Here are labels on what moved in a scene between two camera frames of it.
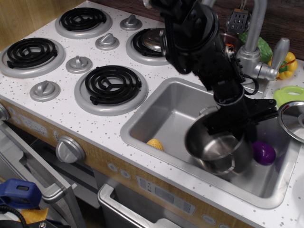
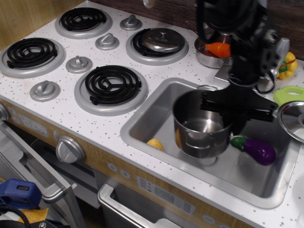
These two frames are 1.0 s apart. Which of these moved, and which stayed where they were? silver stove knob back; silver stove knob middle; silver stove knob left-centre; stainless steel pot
Moved: stainless steel pot
Stayed: silver stove knob middle; silver stove knob left-centre; silver stove knob back
